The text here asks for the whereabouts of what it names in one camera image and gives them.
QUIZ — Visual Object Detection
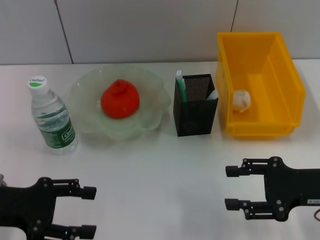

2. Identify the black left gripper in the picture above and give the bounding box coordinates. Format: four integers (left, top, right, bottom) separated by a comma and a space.
0, 176, 98, 240

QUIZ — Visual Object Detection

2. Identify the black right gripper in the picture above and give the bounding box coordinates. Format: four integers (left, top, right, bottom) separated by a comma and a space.
224, 156, 320, 223

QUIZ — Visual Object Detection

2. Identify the white paper ball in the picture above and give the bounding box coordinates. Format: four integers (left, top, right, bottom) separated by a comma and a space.
233, 89, 252, 113

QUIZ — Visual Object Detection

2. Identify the clear water bottle green label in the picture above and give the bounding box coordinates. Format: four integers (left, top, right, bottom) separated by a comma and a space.
27, 74, 78, 156

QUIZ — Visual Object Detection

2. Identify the red-orange fruit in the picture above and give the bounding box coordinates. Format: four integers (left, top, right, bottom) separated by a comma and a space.
100, 79, 141, 120

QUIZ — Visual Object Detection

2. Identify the mint green pen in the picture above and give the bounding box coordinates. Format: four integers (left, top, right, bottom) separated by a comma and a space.
175, 69, 188, 103

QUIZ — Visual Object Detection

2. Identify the black mesh pen holder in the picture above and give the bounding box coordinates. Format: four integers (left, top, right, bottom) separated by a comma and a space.
173, 73, 220, 138

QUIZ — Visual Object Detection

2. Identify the clear glass fruit plate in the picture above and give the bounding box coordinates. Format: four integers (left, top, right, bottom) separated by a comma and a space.
67, 65, 172, 143

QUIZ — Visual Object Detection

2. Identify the yellow plastic storage bin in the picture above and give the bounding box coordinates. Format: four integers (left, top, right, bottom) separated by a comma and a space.
216, 31, 307, 137

